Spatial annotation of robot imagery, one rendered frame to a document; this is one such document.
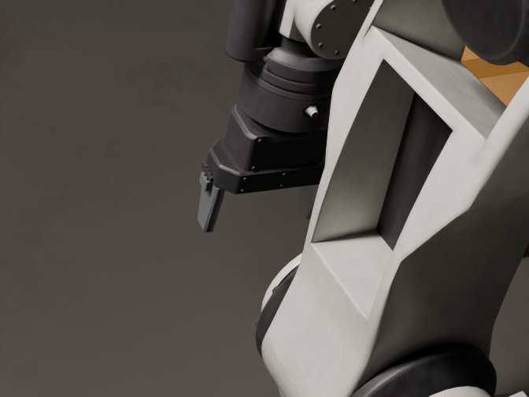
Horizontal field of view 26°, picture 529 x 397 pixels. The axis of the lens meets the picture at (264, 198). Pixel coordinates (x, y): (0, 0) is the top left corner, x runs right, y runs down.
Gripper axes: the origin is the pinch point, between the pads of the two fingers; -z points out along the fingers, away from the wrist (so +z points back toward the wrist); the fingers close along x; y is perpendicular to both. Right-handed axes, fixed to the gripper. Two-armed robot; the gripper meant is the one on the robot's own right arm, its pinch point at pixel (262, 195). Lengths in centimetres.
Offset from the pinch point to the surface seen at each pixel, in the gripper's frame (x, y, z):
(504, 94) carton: -56, -33, -17
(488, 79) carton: -56, -37, -18
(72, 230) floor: -3, -60, -59
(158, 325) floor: -10, -35, -57
